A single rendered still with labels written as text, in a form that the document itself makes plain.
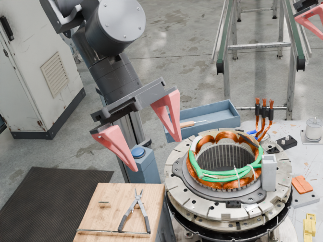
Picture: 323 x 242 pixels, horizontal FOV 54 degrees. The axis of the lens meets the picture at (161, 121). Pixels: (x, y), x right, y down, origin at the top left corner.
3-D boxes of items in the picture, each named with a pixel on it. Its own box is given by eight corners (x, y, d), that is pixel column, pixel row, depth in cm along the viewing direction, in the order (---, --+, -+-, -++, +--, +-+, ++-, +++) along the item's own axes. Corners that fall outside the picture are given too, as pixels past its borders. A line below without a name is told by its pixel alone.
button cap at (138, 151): (146, 151, 102) (145, 148, 101) (139, 158, 99) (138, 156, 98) (136, 147, 104) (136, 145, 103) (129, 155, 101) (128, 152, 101)
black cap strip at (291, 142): (297, 145, 128) (297, 141, 127) (264, 158, 125) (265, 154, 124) (289, 138, 132) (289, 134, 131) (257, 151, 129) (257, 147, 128)
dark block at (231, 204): (225, 202, 73) (225, 199, 72) (241, 202, 72) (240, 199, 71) (225, 208, 72) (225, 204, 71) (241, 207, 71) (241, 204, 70)
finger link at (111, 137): (173, 152, 44) (141, 92, 43) (131, 181, 41) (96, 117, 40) (152, 152, 50) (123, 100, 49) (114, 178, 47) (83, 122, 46)
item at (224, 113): (232, 158, 128) (229, 99, 112) (242, 177, 120) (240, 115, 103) (172, 172, 128) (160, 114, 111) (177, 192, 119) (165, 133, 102)
